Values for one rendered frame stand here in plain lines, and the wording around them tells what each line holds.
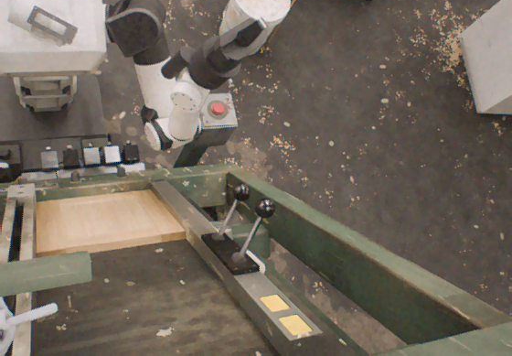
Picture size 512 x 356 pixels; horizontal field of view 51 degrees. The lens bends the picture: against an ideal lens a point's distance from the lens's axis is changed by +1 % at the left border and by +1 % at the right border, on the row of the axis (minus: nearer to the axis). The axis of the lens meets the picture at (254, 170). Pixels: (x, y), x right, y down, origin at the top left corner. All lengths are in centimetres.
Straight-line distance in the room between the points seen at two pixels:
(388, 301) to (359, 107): 224
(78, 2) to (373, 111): 217
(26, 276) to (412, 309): 63
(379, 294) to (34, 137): 177
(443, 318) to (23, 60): 97
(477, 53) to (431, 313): 285
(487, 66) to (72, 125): 238
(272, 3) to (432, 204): 140
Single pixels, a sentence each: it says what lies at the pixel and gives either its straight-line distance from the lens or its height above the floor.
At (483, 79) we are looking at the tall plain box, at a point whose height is 14.
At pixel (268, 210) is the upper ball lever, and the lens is 93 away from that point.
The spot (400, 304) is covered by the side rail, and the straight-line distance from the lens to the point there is 93.
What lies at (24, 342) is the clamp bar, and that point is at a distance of 74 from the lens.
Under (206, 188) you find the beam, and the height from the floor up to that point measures 88.
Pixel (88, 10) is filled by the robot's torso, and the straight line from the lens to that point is 128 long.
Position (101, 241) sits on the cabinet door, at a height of 123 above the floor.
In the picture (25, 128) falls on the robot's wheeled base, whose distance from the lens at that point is 243.
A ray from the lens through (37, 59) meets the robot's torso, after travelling 127.
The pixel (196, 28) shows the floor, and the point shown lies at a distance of 297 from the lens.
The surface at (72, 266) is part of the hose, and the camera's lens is 43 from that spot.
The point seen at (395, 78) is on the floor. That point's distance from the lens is 334.
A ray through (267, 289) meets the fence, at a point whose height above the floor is 159.
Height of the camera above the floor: 240
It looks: 63 degrees down
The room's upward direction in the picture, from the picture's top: 44 degrees clockwise
